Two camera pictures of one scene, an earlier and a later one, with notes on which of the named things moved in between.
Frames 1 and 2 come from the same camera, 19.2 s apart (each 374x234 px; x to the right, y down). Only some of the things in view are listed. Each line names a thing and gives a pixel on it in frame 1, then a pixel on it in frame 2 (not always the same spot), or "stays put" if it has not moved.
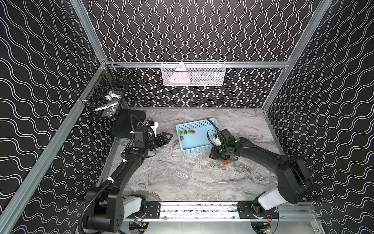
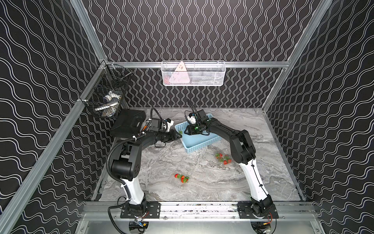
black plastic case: x=127 y=120 stays put
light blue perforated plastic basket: x=196 y=136 stays put
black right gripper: x=213 y=154 to x=189 y=130
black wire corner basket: x=104 y=98 stays put
